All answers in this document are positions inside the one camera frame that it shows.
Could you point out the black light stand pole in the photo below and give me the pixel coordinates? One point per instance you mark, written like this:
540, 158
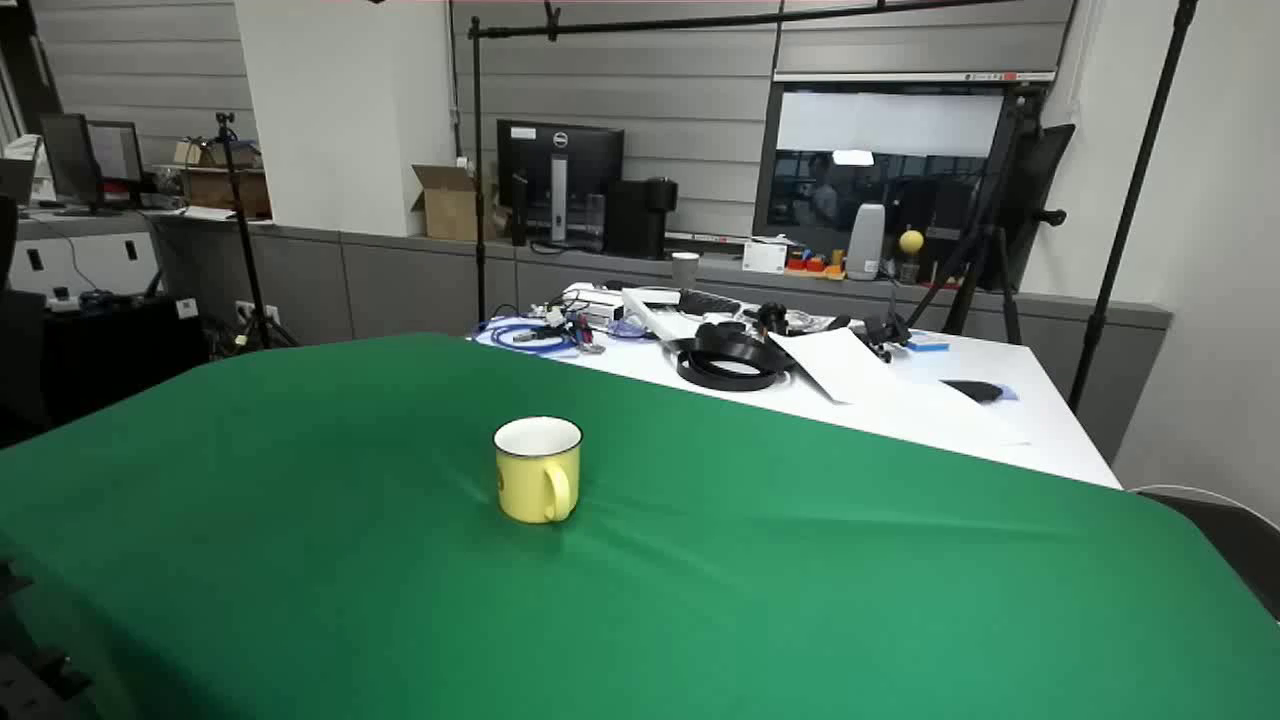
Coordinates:
1129, 200

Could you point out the green table cloth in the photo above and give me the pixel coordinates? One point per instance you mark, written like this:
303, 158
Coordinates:
802, 574

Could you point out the small dark monitor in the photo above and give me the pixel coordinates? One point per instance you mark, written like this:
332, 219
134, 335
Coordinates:
74, 158

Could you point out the open cardboard box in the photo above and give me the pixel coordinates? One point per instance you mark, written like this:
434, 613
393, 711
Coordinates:
448, 204

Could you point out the black computer monitor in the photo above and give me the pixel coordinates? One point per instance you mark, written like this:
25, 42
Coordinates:
586, 162

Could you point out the yellow ball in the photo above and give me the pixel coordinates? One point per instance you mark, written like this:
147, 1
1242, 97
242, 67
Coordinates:
909, 240

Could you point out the black camera tripod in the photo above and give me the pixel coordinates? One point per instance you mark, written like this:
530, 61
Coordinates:
993, 215

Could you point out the dark glass window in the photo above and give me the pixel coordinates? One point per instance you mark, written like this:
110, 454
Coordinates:
883, 165

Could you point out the white paper sheet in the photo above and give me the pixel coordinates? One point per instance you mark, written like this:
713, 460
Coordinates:
835, 362

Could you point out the white small box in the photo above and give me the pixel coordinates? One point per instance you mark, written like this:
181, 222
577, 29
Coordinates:
767, 255

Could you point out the thin black tripod stand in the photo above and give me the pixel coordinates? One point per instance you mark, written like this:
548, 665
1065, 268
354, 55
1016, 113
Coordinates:
242, 225

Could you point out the yellow enamel mug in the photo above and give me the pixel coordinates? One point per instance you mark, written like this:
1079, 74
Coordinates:
530, 490

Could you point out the brown cardboard box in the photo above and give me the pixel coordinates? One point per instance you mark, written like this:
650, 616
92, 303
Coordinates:
223, 190

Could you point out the black box speaker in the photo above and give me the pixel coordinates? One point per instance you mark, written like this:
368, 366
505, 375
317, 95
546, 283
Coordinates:
637, 219

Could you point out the black low cabinet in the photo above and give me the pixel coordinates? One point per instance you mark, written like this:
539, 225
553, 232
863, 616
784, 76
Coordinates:
105, 362

